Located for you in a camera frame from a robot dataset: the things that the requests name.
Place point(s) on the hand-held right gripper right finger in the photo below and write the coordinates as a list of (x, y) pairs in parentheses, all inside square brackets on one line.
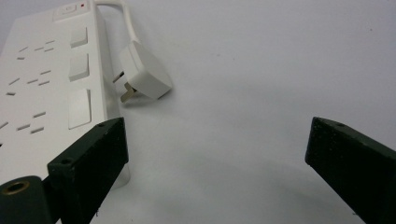
[(351, 161)]

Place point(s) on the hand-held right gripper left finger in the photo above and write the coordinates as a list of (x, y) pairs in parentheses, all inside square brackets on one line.
[(90, 155)]

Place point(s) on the white power strip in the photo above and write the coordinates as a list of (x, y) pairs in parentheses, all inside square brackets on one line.
[(49, 93)]

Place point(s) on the white power plug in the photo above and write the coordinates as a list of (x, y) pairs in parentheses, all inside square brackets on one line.
[(144, 73)]

